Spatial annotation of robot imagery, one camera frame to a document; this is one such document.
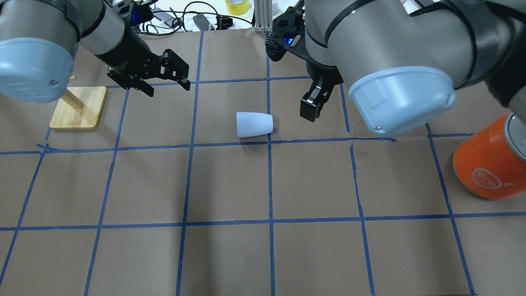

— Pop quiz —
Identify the aluminium frame post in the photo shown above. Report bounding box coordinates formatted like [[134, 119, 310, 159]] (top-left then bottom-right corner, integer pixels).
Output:
[[254, 0, 273, 32]]

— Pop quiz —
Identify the yellow tape roll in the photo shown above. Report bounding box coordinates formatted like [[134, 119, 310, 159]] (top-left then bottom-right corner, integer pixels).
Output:
[[225, 0, 251, 16]]

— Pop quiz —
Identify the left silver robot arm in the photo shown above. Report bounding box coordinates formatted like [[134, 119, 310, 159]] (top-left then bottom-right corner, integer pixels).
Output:
[[0, 0, 191, 103]]

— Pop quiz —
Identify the light blue plastic cup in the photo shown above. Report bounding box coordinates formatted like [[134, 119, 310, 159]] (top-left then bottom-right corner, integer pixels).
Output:
[[235, 112, 274, 138]]

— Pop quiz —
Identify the wooden mug tree stand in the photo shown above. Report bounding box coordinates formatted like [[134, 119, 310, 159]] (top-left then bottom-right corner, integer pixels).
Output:
[[49, 86, 108, 130]]

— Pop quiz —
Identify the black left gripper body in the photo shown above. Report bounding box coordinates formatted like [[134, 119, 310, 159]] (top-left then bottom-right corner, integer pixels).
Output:
[[96, 28, 164, 89]]

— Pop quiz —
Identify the orange canister with grey lid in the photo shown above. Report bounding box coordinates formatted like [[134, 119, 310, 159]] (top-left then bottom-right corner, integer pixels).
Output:
[[453, 113, 526, 200]]

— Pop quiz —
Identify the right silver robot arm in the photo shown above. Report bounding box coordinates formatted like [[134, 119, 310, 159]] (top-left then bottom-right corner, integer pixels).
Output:
[[305, 0, 525, 136]]

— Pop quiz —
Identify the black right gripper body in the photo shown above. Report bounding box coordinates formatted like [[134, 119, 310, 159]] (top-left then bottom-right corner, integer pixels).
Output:
[[306, 62, 344, 95]]

